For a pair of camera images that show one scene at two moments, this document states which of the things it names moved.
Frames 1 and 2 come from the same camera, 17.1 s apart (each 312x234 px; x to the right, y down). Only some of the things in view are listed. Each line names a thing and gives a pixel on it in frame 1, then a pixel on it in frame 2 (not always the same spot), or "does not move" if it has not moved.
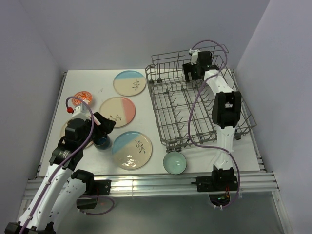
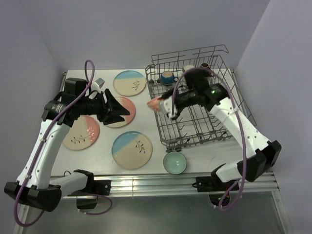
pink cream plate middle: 119,109 does not move
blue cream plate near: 131,150 does not move
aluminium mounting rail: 129,185 does not move
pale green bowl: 175,162 does not move
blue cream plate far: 129,83 does not move
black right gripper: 188,68 -> 167,93
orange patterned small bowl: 83,95 -> 154,104
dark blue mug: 102,143 -> 167,77
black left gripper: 105,126 -> 113,106
